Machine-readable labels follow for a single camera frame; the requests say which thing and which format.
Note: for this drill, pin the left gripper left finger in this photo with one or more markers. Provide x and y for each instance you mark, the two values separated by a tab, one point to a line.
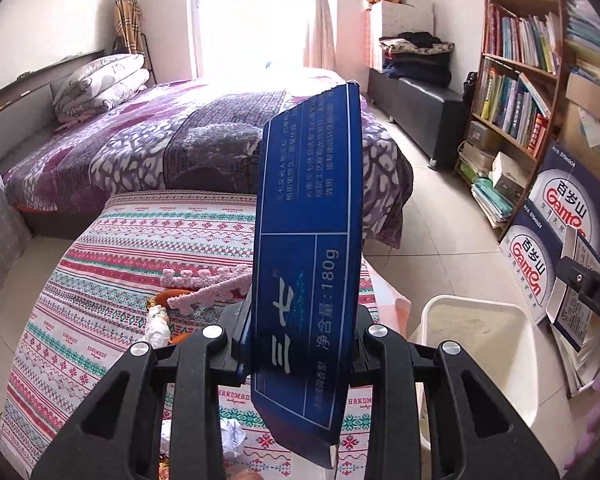
115	432

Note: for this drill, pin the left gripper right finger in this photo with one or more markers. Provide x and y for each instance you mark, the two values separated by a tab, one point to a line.
475	433

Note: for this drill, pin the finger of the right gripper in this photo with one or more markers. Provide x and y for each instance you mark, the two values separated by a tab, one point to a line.
582	280

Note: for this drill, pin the blue toothpaste box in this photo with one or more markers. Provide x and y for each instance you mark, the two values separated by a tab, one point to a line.
306	266

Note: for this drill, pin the white plastic trash bin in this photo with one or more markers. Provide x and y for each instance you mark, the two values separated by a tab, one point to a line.
498	336

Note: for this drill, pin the person's right hand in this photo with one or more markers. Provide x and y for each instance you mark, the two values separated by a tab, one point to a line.
592	431

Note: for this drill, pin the lower Ganten water carton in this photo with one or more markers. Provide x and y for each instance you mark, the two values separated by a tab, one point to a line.
532	250

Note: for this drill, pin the ganten water carton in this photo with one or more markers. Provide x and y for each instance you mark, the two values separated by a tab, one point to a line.
567	195
532	250

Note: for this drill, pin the upper Ganten water carton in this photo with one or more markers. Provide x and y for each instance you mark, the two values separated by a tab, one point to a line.
567	195

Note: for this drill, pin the crumpled white paper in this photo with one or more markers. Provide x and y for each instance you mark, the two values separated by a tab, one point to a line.
232	438

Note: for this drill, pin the brown cardboard box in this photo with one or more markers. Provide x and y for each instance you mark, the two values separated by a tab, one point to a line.
580	134

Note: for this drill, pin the patterned striped tablecloth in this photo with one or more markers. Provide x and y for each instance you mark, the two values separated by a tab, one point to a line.
93	307

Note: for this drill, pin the wooden bookshelf with books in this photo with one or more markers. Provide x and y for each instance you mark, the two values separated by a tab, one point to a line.
516	107

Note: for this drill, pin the black leather bench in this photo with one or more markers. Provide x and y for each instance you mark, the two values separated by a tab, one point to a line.
435	118

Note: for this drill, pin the folded clothes pile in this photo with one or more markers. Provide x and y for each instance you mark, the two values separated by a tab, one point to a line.
419	56

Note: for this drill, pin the purple patterned bed blanket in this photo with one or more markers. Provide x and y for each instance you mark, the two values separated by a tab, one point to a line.
201	135

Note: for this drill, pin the dark bed headboard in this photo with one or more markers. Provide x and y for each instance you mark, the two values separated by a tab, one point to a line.
27	117

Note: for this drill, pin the folded white quilt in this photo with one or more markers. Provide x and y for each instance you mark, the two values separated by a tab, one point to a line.
100	86

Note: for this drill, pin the white drawer cabinet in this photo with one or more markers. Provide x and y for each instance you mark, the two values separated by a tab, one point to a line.
388	19

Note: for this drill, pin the pink curtain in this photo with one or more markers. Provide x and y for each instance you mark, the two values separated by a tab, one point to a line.
319	49

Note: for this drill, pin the plaid folded chair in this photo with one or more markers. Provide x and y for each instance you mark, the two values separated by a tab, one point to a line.
127	16

